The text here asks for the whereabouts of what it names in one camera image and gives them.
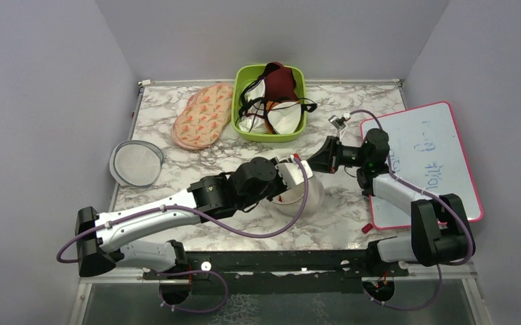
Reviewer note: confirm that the white bra with black straps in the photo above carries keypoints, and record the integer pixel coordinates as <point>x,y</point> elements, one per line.
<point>251,113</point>

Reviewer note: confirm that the maroon bra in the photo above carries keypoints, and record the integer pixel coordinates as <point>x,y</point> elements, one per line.
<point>279,82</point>

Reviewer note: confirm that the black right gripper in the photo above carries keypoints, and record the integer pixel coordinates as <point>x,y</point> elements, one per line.
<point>327,158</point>

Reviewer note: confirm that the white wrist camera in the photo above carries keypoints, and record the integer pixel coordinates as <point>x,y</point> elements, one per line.
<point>303,170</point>
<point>339,122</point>

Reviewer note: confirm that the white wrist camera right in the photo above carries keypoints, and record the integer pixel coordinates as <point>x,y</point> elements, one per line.
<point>339,122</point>

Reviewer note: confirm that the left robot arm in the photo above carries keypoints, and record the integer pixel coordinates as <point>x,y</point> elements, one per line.
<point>105,241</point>

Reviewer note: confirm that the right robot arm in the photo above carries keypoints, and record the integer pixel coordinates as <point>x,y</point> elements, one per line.
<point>439,233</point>

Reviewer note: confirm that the red marker cap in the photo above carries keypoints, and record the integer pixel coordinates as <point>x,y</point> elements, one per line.
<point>367,228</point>

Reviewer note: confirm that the pink framed whiteboard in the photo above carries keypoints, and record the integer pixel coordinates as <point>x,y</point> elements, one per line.
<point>426,150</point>

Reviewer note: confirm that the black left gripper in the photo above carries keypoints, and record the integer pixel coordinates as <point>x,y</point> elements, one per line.
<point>282,184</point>

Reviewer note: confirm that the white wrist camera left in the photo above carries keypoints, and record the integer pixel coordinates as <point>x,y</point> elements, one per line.
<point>303,170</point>

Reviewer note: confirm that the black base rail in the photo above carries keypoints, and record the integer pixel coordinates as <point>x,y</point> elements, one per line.
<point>277,272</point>

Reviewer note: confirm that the grey rimmed round laundry bag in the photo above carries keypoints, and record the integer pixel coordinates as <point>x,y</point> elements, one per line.
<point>136,163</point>

